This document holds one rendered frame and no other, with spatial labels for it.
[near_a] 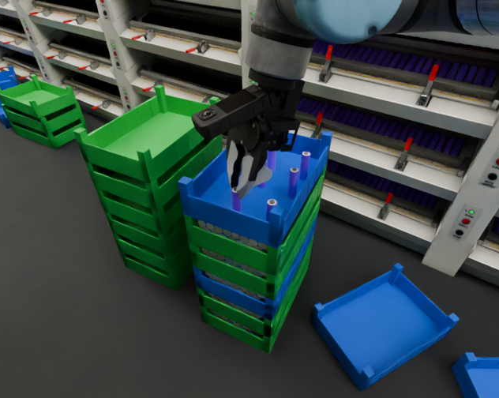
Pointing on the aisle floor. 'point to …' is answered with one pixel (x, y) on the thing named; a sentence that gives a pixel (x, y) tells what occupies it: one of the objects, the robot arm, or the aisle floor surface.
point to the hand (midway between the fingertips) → (234, 189)
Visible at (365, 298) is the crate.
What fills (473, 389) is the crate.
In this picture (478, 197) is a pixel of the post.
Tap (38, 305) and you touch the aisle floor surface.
